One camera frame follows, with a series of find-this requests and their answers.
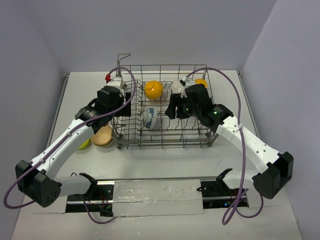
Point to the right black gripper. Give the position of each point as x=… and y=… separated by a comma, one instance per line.
x=176, y=100

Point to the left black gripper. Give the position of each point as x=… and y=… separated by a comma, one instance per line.
x=126, y=105

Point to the blue floral ceramic bowl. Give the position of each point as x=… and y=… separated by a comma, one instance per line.
x=149, y=117

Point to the white striped ceramic bowl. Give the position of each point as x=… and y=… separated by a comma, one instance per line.
x=176, y=87

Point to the small orange plastic bowl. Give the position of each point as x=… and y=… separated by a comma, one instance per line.
x=153, y=89

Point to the large orange plastic bowl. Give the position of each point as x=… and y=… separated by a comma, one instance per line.
x=201, y=81

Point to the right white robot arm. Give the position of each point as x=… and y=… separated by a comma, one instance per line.
x=273, y=169

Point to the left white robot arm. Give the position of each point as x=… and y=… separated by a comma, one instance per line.
x=37, y=178

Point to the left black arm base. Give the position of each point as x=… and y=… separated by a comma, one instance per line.
x=100, y=200

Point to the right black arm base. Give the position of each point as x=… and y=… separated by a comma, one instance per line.
x=216, y=194

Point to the tan ceramic bowl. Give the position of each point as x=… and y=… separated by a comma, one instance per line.
x=103, y=137

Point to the lime green plastic bowl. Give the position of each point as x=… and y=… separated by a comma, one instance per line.
x=84, y=145

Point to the clear plastic tape sheet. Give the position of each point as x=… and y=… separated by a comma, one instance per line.
x=157, y=198

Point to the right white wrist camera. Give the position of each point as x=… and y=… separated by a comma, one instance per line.
x=186, y=82

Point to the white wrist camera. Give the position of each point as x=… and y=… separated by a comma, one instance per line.
x=116, y=82
x=186, y=82

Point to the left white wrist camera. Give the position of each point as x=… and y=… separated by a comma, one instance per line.
x=116, y=82

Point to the grey wire dish rack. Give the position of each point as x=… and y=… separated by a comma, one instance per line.
x=130, y=132

